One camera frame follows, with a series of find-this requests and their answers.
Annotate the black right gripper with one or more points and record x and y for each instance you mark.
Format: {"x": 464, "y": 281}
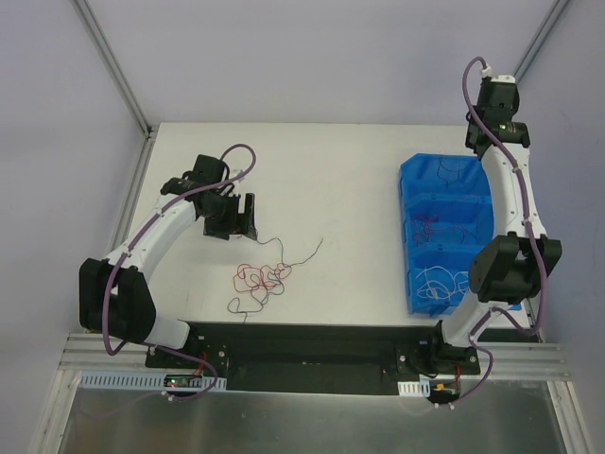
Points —
{"x": 474, "y": 139}

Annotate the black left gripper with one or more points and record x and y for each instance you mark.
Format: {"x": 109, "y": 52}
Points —
{"x": 232, "y": 218}

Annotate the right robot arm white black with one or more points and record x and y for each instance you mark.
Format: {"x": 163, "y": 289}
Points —
{"x": 514, "y": 266}

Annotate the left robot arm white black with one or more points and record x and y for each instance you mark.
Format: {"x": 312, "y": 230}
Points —
{"x": 114, "y": 296}

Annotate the blue far storage bin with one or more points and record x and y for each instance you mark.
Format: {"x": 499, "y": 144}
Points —
{"x": 442, "y": 175}

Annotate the blue storage bin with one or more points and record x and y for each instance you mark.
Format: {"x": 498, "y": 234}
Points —
{"x": 437, "y": 279}
{"x": 435, "y": 221}
{"x": 442, "y": 175}

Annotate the blue middle storage bin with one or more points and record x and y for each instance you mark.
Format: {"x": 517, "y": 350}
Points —
{"x": 435, "y": 221}

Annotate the blue near storage bin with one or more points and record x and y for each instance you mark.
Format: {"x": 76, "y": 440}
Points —
{"x": 437, "y": 279}

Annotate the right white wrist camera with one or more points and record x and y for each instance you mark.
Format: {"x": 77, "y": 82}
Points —
{"x": 487, "y": 75}

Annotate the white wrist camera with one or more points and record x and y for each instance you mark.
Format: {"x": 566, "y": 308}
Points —
{"x": 236, "y": 175}
{"x": 487, "y": 75}

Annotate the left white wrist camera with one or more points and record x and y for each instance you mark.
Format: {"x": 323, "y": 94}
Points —
{"x": 236, "y": 175}

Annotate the right aluminium frame post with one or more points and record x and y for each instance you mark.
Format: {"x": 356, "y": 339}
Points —
{"x": 539, "y": 39}

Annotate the aluminium frame post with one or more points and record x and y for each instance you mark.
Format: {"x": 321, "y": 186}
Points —
{"x": 539, "y": 39}
{"x": 102, "y": 46}

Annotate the left aluminium frame post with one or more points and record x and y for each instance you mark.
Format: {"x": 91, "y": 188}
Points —
{"x": 102, "y": 46}

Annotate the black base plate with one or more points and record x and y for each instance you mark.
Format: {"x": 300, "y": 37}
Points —
{"x": 364, "y": 380}

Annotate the left white cable duct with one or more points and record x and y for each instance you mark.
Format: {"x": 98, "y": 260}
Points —
{"x": 132, "y": 381}

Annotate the white cable duct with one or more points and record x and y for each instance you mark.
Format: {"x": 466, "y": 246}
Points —
{"x": 132, "y": 381}
{"x": 420, "y": 388}

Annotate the right white cable duct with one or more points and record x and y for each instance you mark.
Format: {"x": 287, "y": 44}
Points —
{"x": 420, "y": 388}

